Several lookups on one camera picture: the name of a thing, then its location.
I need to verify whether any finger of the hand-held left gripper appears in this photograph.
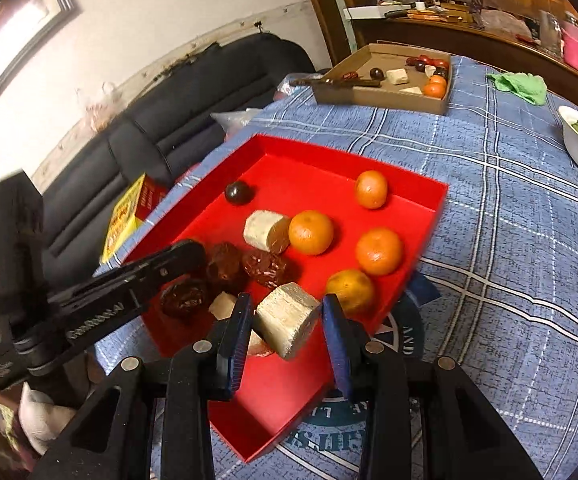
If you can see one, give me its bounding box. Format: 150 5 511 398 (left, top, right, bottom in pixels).
49 239 208 317

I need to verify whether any white flat box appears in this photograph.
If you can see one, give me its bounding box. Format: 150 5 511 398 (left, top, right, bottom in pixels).
344 4 420 20

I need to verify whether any yellow and red box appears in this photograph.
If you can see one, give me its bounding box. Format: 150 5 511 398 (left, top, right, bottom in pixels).
100 173 170 265

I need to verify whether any wooden cabinet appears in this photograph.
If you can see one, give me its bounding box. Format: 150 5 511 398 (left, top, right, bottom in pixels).
296 0 578 91

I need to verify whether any clear plastic bag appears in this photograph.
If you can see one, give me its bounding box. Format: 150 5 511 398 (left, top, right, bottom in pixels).
211 109 264 141
481 9 532 36

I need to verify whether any cardboard box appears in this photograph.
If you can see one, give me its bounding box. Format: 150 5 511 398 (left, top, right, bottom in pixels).
311 43 454 116

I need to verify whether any pink bottle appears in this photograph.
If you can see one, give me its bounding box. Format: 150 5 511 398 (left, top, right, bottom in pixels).
561 15 578 72

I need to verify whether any glass jar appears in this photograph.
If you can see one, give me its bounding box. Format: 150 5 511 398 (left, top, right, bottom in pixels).
539 10 564 57

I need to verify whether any black sofa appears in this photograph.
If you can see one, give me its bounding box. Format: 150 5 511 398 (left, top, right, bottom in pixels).
39 35 317 266

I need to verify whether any red tray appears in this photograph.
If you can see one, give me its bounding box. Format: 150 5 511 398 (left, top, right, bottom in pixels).
119 133 450 465

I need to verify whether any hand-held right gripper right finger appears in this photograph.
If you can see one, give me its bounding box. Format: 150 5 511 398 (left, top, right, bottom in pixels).
321 294 544 480

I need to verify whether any framed wall picture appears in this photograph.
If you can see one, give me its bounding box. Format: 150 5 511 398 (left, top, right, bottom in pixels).
0 0 82 136

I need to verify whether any person's left hand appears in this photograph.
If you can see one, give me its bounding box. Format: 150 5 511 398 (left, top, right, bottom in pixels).
18 382 78 455

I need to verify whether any green cloth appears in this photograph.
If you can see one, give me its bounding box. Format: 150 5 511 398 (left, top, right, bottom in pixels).
486 72 548 107

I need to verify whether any blue plaid tablecloth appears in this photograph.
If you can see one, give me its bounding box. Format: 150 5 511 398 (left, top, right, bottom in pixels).
94 55 578 480

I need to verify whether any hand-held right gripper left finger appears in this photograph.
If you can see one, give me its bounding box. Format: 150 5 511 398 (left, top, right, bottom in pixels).
29 292 254 480

